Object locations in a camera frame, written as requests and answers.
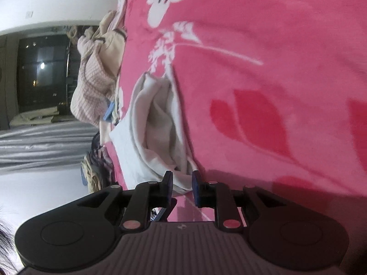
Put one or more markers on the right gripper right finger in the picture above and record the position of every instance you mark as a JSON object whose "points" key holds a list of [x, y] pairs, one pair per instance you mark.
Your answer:
{"points": [[204, 193]]}

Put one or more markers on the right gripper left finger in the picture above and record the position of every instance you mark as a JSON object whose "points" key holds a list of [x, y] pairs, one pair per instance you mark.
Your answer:
{"points": [[160, 193]]}

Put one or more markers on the pile of folded clothes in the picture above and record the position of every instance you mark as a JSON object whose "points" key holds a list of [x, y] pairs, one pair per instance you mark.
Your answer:
{"points": [[97, 169]]}

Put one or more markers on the beige towel garment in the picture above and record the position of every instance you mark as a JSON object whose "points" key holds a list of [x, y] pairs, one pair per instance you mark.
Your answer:
{"points": [[150, 139]]}

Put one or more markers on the blue cloth piece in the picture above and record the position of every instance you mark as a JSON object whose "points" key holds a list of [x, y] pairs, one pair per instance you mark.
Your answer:
{"points": [[108, 116]]}

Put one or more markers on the grey curtain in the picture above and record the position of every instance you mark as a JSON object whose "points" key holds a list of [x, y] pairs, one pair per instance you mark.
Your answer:
{"points": [[45, 146]]}

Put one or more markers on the pink knit sweater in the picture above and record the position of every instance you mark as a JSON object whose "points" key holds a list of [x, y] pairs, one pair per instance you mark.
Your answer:
{"points": [[95, 87]]}

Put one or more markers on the pink floral blanket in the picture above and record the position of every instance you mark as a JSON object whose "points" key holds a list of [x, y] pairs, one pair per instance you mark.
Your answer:
{"points": [[273, 92]]}

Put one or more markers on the cream cloth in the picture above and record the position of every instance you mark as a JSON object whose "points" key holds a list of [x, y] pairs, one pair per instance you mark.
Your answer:
{"points": [[111, 44]]}

